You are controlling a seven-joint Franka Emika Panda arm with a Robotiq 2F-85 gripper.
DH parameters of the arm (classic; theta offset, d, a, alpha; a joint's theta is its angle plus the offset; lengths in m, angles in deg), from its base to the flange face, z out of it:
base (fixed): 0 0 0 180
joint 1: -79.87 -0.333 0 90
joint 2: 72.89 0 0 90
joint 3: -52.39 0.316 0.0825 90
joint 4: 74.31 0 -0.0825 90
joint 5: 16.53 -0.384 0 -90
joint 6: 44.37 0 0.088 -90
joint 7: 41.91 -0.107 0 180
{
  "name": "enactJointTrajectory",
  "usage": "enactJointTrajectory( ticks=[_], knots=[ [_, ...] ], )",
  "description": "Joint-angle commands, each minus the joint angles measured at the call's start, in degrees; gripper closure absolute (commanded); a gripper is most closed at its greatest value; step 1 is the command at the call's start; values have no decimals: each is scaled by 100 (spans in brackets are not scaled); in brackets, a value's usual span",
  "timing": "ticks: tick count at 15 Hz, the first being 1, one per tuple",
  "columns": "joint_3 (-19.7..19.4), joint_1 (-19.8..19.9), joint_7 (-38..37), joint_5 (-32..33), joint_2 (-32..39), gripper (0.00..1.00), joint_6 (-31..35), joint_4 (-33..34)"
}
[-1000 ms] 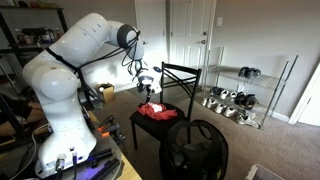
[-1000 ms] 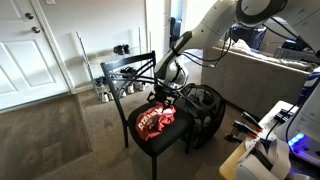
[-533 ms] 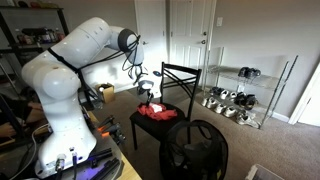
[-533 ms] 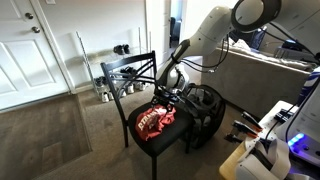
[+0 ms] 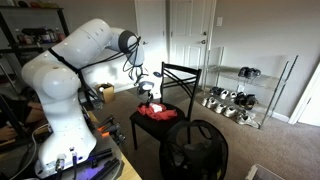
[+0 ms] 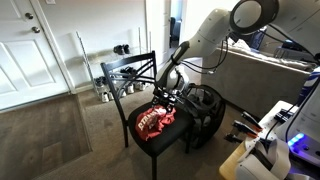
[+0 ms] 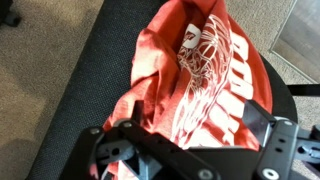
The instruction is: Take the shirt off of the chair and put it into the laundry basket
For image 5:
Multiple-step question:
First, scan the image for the black mesh laundry basket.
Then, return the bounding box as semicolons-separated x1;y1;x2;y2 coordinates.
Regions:
158;119;230;180

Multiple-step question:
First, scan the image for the black base cable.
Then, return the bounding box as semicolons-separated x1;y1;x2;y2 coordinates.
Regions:
69;151;79;180
54;158;66;180

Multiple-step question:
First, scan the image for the metal wire shoe rack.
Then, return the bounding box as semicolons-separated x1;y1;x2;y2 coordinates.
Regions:
201;46;299;129

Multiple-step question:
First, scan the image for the black metal chair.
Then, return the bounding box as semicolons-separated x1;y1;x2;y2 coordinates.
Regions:
129;61;203;151

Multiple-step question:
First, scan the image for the white interior door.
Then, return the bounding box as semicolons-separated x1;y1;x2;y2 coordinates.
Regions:
288;61;320;128

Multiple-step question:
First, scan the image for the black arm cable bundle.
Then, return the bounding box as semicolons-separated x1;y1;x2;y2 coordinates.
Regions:
48;34;143;76

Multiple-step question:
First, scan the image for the white closet door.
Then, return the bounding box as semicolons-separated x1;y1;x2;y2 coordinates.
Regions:
134;0;168;78

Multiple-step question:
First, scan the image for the black sneaker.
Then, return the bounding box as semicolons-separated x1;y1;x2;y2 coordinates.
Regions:
244;94;259;111
234;91;248;107

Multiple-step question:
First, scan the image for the grey cable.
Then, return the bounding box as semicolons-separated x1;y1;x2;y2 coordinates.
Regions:
9;123;51;180

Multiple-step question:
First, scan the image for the black shoe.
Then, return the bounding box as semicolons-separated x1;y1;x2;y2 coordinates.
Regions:
237;66;250;79
248;67;262;79

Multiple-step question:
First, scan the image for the person bare forearm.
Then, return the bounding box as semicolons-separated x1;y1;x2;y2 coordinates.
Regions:
24;101;46;124

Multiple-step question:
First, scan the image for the clear plastic storage bin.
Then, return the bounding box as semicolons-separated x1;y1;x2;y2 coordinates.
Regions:
244;163;287;180

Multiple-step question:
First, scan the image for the black bar clamp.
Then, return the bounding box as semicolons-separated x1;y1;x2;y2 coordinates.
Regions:
88;148;122;180

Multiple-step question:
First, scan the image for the small cardboard box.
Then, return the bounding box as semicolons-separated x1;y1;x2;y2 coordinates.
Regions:
95;82;116;104

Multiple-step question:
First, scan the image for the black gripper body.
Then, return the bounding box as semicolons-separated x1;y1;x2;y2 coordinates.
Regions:
137;74;156;98

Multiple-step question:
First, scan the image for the black shelving unit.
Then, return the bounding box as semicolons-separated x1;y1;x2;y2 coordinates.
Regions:
0;4;71;98

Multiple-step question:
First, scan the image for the red shirt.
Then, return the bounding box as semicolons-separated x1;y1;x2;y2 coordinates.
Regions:
136;102;179;122

